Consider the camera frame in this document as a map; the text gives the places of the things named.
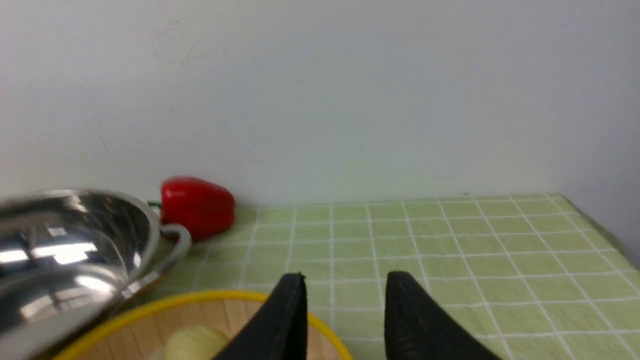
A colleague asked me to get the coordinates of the round pale green bun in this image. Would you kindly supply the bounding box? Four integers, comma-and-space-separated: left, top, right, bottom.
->
163, 325, 230, 360

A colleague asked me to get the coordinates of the red bell pepper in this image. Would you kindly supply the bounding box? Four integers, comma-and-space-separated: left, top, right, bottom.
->
147, 175, 236, 243

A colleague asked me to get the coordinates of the green checkered tablecloth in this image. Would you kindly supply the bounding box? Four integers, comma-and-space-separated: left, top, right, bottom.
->
141, 193, 640, 360

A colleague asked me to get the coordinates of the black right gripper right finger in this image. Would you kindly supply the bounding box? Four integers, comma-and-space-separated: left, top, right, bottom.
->
384, 271, 500, 360

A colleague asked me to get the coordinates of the yellow rimmed bamboo steamer basket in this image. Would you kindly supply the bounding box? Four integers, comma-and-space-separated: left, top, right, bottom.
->
52, 290, 354, 360

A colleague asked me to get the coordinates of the stainless steel pot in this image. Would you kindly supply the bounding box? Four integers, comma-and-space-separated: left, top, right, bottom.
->
0, 187, 192, 360

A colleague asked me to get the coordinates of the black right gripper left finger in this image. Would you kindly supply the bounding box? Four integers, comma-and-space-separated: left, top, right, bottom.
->
214, 273, 308, 360

